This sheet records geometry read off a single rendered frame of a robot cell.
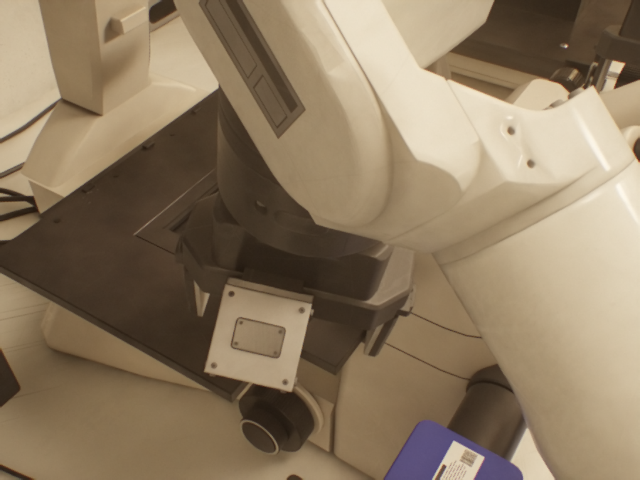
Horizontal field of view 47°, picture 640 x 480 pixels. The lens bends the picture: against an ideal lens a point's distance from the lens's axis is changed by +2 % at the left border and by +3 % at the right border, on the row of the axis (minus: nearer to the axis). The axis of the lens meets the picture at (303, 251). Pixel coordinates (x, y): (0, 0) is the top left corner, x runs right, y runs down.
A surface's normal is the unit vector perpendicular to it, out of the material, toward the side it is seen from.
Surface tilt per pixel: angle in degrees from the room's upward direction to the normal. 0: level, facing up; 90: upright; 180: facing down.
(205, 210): 14
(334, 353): 0
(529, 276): 67
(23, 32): 90
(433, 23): 104
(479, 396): 26
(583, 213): 44
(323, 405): 53
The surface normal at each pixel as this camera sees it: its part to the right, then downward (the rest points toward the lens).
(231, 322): 0.00, -0.07
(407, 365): -0.55, 0.58
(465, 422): -0.37, -0.81
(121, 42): 0.83, 0.50
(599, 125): 0.55, -0.32
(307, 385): 0.00, -0.72
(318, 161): -0.78, 0.47
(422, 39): 0.61, 0.69
